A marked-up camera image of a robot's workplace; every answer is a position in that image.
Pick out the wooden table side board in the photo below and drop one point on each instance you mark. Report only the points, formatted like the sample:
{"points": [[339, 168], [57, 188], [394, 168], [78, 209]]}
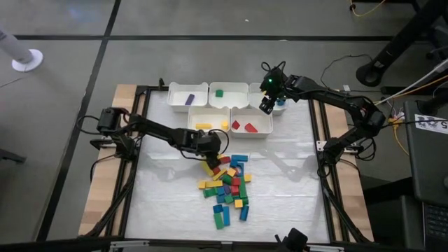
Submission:
{"points": [[350, 196], [105, 196]]}

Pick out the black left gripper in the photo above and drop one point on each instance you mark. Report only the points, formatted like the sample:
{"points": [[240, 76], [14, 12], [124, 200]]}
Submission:
{"points": [[201, 143]]}

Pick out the black table frame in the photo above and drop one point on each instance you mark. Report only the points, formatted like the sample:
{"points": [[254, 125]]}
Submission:
{"points": [[154, 88]]}

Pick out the green wooden cylinder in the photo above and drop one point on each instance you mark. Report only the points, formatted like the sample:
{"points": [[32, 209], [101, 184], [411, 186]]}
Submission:
{"points": [[227, 179]]}

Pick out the black box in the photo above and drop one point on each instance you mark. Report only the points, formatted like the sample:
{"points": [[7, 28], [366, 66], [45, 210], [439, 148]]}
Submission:
{"points": [[392, 217]]}

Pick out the blue wooden cube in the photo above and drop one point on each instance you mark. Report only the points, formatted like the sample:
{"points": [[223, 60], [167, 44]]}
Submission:
{"points": [[220, 199], [220, 191]]}

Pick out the red wooden long block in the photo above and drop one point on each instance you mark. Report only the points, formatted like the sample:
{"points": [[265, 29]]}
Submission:
{"points": [[251, 128]]}

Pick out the black stand leg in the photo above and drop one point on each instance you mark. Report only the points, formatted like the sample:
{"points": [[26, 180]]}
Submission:
{"points": [[395, 45]]}

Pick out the yellow wooden cylinder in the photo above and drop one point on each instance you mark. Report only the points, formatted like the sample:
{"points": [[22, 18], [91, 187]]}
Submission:
{"points": [[224, 125]]}

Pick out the white plastic bin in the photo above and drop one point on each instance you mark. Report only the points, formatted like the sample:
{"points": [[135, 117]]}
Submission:
{"points": [[253, 91], [178, 101], [262, 122], [210, 117], [234, 99]]}

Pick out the purple wooden block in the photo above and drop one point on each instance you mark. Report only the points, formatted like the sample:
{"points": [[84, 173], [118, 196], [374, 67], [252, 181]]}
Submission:
{"points": [[227, 189], [189, 99]]}

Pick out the white paper label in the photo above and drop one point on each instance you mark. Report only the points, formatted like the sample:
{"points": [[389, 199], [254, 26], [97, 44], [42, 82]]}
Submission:
{"points": [[430, 123]]}

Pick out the green wooden long block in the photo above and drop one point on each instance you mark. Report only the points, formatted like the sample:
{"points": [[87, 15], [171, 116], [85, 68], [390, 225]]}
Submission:
{"points": [[243, 189], [218, 221]]}

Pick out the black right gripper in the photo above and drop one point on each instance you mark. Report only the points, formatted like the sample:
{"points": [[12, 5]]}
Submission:
{"points": [[276, 84]]}

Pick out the green wooden cube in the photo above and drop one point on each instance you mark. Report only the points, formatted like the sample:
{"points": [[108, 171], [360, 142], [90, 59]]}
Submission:
{"points": [[219, 93], [229, 199], [245, 201]]}

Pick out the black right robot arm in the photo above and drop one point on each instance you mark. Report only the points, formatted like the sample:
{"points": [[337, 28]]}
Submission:
{"points": [[336, 98]]}

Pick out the blue wooden cylinder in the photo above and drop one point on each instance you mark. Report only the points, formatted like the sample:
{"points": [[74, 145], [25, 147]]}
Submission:
{"points": [[280, 103]]}

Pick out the silver frame bracket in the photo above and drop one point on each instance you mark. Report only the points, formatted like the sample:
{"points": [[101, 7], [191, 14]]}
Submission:
{"points": [[129, 244], [325, 248]]}

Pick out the black furniture foot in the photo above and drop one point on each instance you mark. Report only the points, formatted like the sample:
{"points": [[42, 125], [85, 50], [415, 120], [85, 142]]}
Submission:
{"points": [[10, 155]]}

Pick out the yellow wooden cube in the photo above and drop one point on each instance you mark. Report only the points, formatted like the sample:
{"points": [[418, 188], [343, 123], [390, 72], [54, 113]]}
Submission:
{"points": [[238, 203], [248, 178], [231, 172], [202, 185]]}

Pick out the black equipment case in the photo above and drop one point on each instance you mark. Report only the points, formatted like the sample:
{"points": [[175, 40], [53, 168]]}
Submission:
{"points": [[430, 164]]}

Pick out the red wooden cube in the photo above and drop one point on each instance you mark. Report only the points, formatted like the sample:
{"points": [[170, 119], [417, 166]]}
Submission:
{"points": [[225, 160], [234, 190], [236, 125], [216, 170], [236, 181]]}

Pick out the white pedestal stand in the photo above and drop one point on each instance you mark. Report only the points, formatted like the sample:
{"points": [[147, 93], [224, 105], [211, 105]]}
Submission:
{"points": [[28, 61]]}

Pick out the yellow wooden long block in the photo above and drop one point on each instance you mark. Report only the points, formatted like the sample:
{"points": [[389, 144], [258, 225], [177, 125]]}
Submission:
{"points": [[203, 126], [207, 169], [220, 174], [214, 184]]}

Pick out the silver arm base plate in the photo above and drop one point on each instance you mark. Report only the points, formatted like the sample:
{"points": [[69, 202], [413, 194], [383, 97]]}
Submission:
{"points": [[320, 145]]}

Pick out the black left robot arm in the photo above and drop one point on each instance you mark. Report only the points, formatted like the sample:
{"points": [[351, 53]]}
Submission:
{"points": [[157, 130]]}

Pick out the black keyboard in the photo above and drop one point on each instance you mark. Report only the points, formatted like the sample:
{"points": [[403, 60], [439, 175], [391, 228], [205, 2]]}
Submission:
{"points": [[437, 224]]}

